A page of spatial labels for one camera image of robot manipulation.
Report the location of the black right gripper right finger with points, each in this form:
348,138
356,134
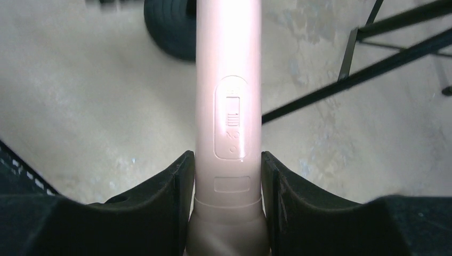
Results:
304,219

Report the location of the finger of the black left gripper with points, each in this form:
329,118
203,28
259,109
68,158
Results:
17,177

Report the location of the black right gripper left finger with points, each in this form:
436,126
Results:
149,219

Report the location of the pink toy microphone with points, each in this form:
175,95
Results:
227,216

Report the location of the black round microphone stand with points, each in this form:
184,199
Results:
172,26

